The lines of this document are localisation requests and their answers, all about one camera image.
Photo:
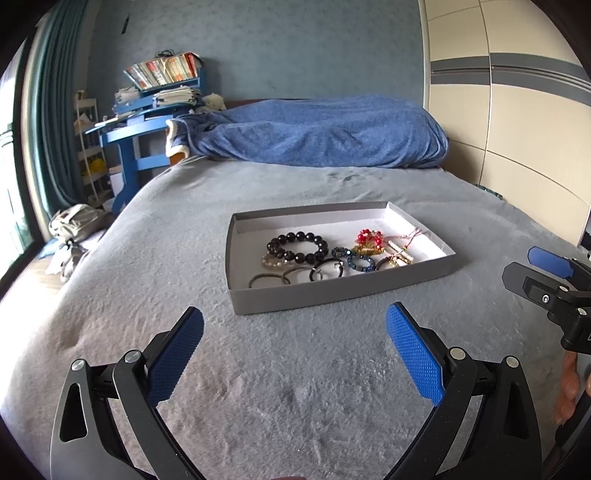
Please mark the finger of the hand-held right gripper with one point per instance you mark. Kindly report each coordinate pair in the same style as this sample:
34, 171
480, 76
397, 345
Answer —
519, 274
551, 261

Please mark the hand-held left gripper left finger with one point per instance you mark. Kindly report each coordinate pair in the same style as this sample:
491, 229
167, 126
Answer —
178, 355

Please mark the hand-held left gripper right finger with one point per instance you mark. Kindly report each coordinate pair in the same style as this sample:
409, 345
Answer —
415, 355

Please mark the grey cardboard tray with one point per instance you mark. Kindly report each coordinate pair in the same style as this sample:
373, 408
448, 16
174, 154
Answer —
258, 302

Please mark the pearl gold hair clip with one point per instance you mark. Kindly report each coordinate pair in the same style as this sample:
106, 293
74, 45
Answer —
401, 258

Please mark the gold ornament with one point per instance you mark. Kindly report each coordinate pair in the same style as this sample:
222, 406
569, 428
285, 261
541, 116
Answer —
369, 250

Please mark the red bead ornament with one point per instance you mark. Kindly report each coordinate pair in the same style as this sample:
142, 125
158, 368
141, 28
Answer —
367, 236

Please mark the person's right hand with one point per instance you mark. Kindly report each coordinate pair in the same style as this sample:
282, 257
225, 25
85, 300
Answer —
569, 387

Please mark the grey bed cover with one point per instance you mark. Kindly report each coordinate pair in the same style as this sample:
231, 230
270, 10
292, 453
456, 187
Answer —
300, 392

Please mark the beige wardrobe grey stripe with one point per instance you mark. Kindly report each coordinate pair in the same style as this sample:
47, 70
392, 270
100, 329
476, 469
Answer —
508, 115

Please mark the beige bag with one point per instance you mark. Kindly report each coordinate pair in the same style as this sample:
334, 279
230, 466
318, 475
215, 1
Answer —
76, 219

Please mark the blue desk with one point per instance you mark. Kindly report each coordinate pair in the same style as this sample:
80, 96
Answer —
127, 166

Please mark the yellow toy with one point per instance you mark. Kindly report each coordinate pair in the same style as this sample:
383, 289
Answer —
94, 167

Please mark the white shelf rack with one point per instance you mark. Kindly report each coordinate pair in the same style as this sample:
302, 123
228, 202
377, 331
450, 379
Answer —
87, 152

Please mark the blue robe white lining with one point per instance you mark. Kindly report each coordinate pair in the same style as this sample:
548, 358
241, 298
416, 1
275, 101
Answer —
198, 134

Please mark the blue blanket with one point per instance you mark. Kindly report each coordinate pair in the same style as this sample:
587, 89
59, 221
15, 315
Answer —
323, 134

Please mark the white plush toy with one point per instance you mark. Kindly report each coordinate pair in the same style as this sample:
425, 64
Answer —
213, 101

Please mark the stack of papers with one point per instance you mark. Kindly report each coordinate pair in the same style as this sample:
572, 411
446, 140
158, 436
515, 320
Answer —
178, 96

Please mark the teal curtain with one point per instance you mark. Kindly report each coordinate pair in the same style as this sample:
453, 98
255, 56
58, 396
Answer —
55, 115

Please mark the row of books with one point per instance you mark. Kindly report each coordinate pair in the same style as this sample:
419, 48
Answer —
161, 69

